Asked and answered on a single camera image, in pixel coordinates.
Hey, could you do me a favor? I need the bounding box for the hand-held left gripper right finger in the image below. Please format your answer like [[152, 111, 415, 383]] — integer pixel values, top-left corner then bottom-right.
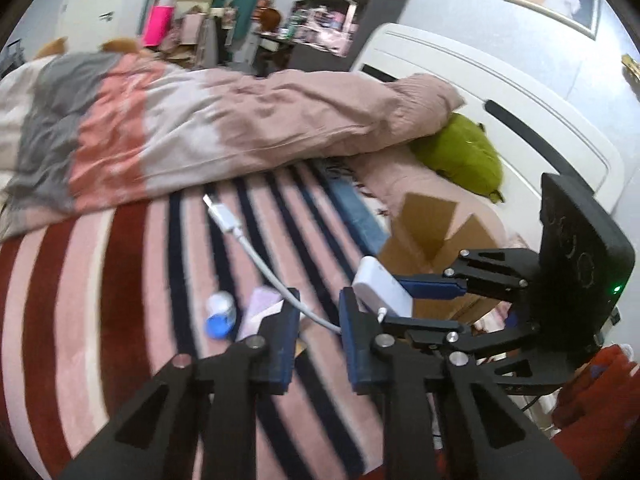
[[339, 287, 582, 480]]

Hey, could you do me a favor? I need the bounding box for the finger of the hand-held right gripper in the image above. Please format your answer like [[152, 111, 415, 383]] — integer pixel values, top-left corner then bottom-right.
[[394, 248, 545, 307], [380, 315, 544, 362]]

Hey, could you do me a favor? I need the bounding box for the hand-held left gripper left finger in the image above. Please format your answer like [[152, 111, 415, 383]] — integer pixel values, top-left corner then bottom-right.
[[59, 288, 302, 480]]

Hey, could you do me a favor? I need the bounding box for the white charger adapter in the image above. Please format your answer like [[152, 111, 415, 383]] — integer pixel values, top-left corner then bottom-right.
[[352, 256, 414, 319]]

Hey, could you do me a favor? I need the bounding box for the brown cardboard box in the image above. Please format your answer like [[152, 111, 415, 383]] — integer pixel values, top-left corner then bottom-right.
[[377, 192, 507, 327]]

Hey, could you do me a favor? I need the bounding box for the white charging cable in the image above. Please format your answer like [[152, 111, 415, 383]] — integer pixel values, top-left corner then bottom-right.
[[202, 194, 346, 334]]

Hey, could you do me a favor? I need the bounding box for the pale pink packet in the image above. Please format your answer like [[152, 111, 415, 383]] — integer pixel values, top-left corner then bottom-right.
[[234, 287, 284, 344]]

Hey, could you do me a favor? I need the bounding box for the small white blue-capped bottle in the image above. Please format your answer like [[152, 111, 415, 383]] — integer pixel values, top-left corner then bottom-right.
[[205, 290, 237, 340]]

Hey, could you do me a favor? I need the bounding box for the red cloth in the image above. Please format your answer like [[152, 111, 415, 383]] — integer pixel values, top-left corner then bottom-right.
[[550, 342, 640, 441]]

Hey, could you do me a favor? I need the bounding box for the blue fringed cloth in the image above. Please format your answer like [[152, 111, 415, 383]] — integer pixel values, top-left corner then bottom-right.
[[320, 157, 393, 256]]

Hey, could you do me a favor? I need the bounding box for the green plush toy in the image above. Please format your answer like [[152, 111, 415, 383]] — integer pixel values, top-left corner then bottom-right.
[[409, 112, 506, 204]]

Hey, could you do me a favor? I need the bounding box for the striped bed sheet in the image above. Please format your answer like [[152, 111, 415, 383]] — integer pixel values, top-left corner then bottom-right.
[[0, 157, 396, 480]]

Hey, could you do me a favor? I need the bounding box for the white bed headboard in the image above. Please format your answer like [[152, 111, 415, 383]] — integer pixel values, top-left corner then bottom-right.
[[349, 23, 626, 196]]

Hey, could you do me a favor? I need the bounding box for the pink and grey quilt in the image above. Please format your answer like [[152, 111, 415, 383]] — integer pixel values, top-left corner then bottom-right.
[[0, 52, 465, 241]]

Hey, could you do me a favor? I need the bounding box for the cluttered storage shelf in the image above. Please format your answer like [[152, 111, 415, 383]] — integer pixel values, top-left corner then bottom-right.
[[287, 0, 391, 58]]

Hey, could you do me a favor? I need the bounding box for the brown plush toy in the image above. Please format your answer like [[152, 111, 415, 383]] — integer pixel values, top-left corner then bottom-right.
[[98, 37, 151, 57]]

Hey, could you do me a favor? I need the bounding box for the pink bottle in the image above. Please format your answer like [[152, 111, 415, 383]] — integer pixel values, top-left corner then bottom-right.
[[142, 2, 177, 49]]

